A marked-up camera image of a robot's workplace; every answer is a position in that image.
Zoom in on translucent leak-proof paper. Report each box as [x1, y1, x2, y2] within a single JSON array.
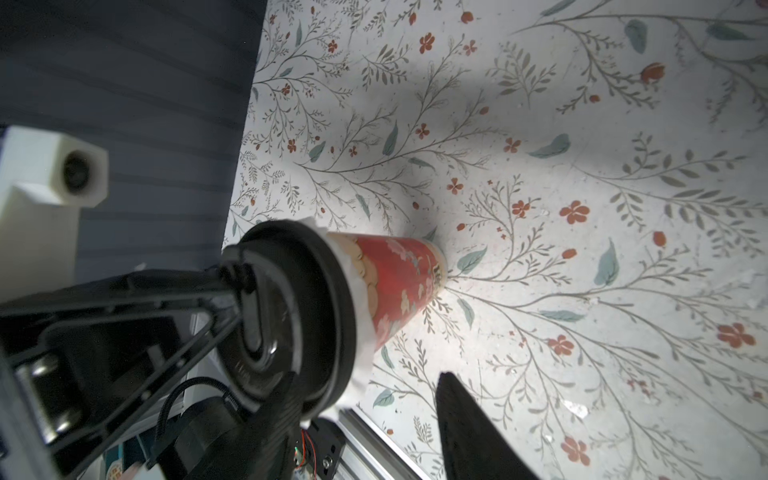
[[300, 218, 377, 422]]

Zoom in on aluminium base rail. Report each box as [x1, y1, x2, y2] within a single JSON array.
[[294, 408, 429, 479]]

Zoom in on floral patterned table mat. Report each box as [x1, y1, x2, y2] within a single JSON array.
[[225, 1, 767, 479]]

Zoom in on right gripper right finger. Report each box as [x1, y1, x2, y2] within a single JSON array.
[[435, 372, 536, 480]]

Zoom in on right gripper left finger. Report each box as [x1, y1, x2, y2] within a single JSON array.
[[1, 267, 242, 479]]

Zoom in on black cup lid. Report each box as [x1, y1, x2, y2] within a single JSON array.
[[216, 220, 355, 421]]

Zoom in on paper milk tea cup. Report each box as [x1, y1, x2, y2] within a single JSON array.
[[329, 233, 447, 348]]

